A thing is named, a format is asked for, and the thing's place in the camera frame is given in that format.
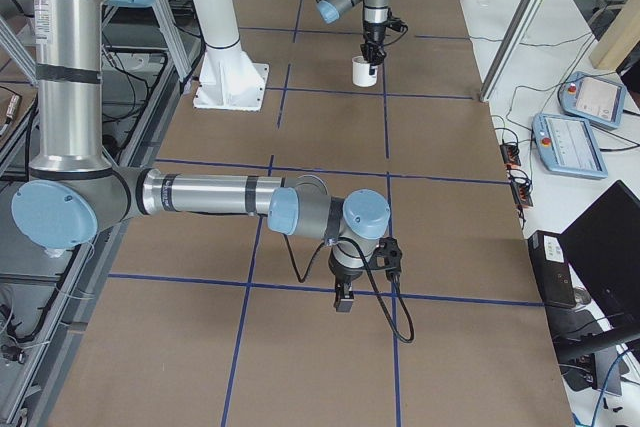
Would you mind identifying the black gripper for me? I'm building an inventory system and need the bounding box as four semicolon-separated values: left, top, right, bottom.
328;255;362;312
360;21;386;75

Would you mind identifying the white smiley face mug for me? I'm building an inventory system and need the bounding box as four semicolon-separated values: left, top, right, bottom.
352;56;378;88

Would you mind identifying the upper orange black usb hub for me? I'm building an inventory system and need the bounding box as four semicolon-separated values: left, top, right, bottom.
500;143;521;168

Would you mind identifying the orange black usb hub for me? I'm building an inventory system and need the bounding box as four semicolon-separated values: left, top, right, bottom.
500;143;521;168
510;182;533;208

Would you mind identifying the lower orange black usb hub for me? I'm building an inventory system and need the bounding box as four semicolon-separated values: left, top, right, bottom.
510;182;533;208

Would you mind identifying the black box with label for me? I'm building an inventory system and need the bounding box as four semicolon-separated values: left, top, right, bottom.
527;230;576;309

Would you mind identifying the near blue teach pendant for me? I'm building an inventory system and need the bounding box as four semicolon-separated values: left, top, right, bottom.
532;113;608;180

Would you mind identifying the blue teach pendant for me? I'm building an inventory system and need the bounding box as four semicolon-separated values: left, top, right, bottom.
532;113;608;180
558;71;627;130

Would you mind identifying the far blue teach pendant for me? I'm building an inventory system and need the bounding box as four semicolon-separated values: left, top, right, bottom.
558;71;627;130

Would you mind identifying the black laptop computer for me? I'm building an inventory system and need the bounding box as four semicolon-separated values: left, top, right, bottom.
556;180;639;362

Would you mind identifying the black camera cable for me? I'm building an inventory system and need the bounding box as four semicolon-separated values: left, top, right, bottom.
283;234;416;345

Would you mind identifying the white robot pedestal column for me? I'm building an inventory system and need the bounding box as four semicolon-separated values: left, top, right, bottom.
193;0;269;112

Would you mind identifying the aluminium frame post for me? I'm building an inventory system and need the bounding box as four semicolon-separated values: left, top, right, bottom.
479;0;542;102

